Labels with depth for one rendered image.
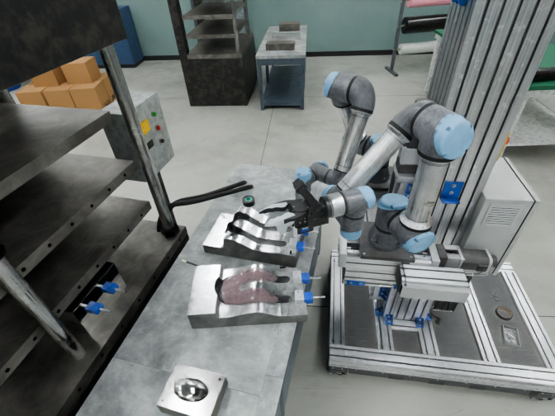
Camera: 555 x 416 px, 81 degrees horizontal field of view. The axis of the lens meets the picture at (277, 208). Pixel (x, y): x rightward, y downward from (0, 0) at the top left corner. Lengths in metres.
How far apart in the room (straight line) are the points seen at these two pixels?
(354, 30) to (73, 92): 5.41
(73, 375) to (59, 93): 5.01
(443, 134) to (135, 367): 1.38
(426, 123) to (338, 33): 6.87
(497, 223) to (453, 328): 0.90
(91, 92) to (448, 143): 5.45
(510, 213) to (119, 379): 1.71
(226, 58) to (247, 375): 4.61
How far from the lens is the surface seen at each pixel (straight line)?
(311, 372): 2.28
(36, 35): 1.28
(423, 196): 1.19
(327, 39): 7.89
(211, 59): 5.42
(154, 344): 1.57
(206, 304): 1.47
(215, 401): 1.33
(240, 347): 1.47
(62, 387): 1.67
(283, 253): 1.63
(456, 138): 1.06
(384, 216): 1.37
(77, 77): 6.23
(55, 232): 1.46
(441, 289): 1.54
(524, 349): 2.49
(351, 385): 2.28
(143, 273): 1.86
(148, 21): 8.52
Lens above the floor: 2.10
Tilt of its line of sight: 40 degrees down
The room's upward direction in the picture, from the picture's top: 3 degrees counter-clockwise
